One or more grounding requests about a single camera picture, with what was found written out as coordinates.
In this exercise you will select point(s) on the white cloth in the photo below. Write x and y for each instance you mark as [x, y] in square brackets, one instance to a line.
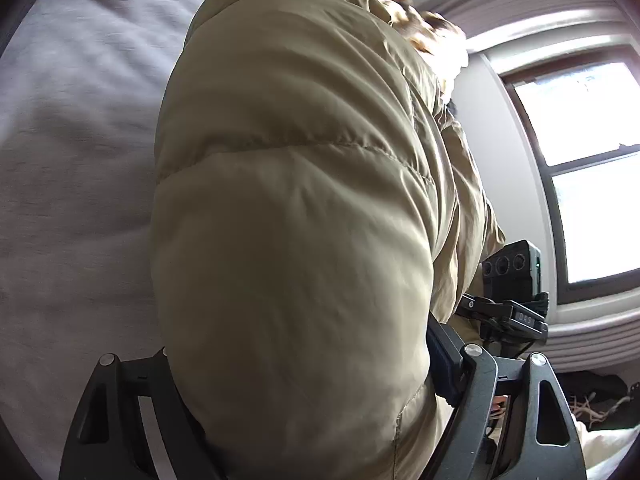
[610, 452]

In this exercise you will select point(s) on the lavender bed cover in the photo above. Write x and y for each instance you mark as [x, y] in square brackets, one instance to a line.
[75, 160]

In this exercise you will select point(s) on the mauve curtain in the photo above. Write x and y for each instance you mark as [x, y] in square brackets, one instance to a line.
[525, 5]
[600, 335]

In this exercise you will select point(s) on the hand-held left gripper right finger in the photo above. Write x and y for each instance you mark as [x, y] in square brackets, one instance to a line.
[447, 360]

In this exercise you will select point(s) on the beige puffer jacket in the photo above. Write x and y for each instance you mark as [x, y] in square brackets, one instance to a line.
[300, 235]

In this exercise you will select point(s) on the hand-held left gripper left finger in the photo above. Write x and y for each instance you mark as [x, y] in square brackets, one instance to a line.
[150, 375]

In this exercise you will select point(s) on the cream striped fur-trimmed coat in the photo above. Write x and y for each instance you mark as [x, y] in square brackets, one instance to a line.
[440, 35]

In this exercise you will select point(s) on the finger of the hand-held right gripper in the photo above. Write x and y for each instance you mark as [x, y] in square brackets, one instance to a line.
[480, 306]

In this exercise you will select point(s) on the window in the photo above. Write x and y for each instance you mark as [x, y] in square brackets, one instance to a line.
[590, 160]

